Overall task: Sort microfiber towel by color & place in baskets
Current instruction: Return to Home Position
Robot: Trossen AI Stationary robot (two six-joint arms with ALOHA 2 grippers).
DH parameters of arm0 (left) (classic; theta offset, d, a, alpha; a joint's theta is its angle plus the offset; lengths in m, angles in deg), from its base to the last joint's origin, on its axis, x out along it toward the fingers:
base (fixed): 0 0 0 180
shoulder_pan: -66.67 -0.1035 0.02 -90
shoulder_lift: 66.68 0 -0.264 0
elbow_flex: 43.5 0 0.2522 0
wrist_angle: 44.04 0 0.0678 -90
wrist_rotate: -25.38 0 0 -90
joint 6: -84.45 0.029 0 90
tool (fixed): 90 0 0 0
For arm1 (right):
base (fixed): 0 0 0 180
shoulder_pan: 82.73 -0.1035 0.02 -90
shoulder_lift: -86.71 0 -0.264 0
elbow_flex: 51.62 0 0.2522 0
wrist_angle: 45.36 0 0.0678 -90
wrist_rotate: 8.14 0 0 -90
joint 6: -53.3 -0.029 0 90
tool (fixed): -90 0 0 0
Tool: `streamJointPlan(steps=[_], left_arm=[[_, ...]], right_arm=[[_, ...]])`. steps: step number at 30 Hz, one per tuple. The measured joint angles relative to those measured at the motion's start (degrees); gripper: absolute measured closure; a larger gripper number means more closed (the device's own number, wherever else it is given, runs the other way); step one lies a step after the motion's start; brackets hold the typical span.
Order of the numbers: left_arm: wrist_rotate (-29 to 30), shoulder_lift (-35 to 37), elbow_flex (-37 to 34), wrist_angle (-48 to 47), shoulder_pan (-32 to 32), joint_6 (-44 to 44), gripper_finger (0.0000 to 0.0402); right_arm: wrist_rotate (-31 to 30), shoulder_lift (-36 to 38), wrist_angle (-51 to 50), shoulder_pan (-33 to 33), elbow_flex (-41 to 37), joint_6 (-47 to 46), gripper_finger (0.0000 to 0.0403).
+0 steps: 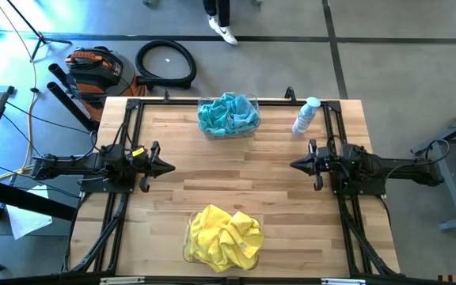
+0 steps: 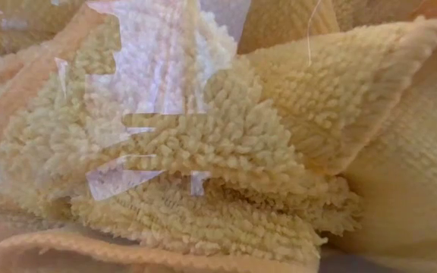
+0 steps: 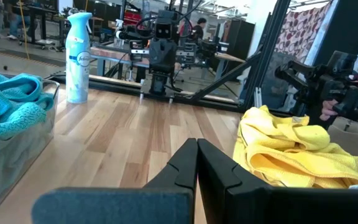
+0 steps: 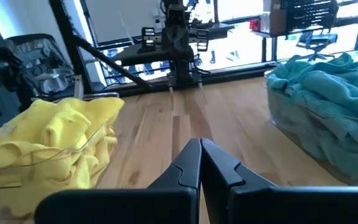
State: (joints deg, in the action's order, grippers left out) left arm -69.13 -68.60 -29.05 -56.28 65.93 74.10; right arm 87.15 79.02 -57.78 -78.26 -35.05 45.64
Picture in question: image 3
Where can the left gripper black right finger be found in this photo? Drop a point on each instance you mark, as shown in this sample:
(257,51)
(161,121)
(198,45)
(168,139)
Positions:
(259,205)

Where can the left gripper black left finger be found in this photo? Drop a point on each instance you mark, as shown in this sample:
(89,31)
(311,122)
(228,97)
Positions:
(154,205)

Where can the yellow microfiber towel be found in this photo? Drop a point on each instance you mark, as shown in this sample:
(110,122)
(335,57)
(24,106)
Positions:
(291,165)
(291,130)
(343,137)

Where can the background black robot arm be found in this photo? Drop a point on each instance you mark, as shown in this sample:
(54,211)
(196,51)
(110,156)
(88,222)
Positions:
(135,32)
(210,49)

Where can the background wooden table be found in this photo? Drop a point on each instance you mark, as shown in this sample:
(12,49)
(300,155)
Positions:
(110,53)

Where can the black cabinet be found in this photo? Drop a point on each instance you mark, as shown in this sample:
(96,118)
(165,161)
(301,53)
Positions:
(241,37)

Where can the light blue spray bottle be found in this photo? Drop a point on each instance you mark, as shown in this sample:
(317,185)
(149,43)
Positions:
(78,77)

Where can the person's hand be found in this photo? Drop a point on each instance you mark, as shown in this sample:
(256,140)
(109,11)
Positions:
(326,110)

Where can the clear plastic basket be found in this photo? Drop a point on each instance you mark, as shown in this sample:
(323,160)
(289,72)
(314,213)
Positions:
(53,102)

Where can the black desk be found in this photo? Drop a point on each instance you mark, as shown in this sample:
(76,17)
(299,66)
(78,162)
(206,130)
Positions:
(42,12)

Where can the red circle patterned curtain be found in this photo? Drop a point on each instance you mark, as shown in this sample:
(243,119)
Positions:
(300,31)

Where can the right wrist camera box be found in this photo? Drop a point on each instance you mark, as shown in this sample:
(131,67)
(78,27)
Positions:
(165,23)

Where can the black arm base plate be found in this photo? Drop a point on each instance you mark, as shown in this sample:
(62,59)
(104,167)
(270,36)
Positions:
(157,97)

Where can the black wall panel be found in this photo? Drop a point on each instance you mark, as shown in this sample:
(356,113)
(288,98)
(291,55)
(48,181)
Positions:
(350,25)

